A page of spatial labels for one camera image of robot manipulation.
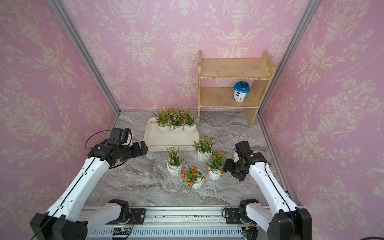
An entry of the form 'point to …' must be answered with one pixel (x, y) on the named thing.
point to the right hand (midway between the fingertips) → (228, 171)
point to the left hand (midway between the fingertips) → (141, 150)
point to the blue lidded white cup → (241, 89)
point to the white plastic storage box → (157, 141)
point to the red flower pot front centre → (193, 176)
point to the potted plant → (189, 120)
